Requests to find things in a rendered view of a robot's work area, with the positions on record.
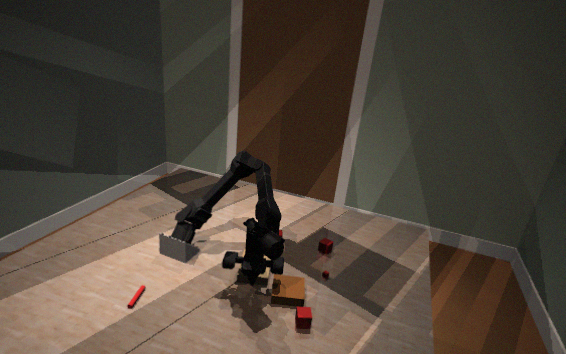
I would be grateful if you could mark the orange square block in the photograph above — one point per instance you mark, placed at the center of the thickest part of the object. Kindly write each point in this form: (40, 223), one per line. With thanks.
(288, 291)

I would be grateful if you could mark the red cylinder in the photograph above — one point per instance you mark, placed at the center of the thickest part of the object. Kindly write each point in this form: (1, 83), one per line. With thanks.
(136, 296)

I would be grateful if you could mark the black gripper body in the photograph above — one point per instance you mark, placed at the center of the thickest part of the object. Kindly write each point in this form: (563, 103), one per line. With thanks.
(231, 257)

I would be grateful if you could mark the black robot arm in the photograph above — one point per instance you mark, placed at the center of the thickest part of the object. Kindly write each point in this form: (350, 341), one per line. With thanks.
(263, 234)

